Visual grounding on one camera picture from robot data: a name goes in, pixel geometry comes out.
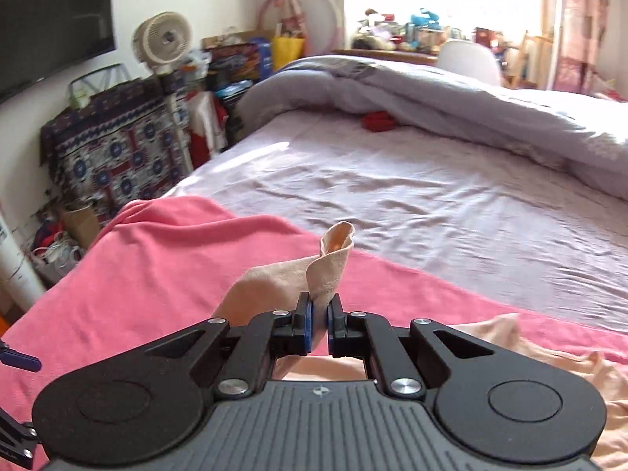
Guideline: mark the white desk fan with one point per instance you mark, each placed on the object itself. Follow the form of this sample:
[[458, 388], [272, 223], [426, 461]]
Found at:
[[161, 41]]

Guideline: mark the small red cloth item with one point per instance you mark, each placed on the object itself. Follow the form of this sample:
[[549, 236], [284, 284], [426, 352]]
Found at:
[[378, 122]]

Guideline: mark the black wall television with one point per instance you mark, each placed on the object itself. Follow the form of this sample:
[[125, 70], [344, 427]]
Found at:
[[42, 37]]

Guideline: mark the pink hula hoop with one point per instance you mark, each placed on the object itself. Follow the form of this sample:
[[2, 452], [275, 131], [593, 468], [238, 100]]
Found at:
[[320, 22]]

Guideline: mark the grey patterned bed sheet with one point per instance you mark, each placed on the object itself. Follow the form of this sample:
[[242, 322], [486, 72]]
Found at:
[[486, 220]]

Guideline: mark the patterned blue white cloth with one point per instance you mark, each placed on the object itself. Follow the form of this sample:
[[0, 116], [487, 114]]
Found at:
[[128, 143]]

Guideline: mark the beige long-sleeve shirt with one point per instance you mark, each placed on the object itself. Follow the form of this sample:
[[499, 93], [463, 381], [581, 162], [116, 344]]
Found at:
[[276, 264]]

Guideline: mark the grey patterned duvet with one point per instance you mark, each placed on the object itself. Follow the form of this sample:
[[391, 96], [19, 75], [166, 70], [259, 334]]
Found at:
[[575, 134]]

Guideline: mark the pink towel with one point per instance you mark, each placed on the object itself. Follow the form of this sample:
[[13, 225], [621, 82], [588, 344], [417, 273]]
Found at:
[[156, 268]]

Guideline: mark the white chair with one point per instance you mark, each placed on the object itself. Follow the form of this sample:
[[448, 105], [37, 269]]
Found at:
[[470, 59]]

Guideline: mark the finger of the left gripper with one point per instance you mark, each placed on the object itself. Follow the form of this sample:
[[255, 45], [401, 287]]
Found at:
[[12, 358]]

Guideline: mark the yellow bag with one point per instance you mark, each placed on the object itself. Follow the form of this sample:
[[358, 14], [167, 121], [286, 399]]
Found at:
[[286, 49]]

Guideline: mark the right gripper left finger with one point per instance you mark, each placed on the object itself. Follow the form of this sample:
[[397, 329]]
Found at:
[[241, 361]]

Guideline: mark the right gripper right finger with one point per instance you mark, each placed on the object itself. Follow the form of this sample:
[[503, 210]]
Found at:
[[398, 359]]

